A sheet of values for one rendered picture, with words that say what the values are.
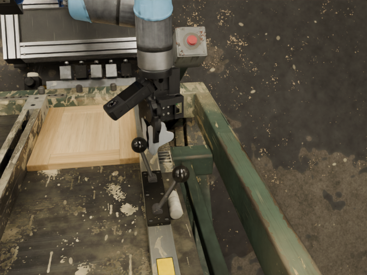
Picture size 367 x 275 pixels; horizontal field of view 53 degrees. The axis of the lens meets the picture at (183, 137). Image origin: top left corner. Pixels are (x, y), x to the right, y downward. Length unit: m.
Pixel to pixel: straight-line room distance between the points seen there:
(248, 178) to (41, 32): 1.64
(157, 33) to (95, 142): 0.53
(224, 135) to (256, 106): 1.36
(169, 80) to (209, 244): 0.39
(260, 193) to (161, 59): 0.39
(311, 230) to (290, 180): 0.35
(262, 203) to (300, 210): 1.71
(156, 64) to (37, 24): 1.60
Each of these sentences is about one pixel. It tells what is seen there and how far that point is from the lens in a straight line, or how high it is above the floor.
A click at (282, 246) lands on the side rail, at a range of 0.77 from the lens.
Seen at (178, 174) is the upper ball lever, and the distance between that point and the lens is 0.76.
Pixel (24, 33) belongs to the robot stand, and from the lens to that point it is 2.31.
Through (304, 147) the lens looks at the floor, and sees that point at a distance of 2.58.
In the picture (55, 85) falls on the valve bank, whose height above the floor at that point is 0.74.
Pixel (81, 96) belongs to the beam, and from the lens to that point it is 1.46.
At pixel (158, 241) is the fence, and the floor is 1.56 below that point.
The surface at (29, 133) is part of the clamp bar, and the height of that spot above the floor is 1.18.
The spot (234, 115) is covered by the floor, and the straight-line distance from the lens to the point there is 2.42.
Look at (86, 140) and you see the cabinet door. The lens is 1.20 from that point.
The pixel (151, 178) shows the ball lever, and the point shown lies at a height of 1.40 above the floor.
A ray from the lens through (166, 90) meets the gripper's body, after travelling 0.82.
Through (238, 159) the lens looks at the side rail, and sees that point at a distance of 1.01.
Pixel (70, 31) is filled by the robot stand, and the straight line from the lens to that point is 2.26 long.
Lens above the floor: 2.31
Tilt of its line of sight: 81 degrees down
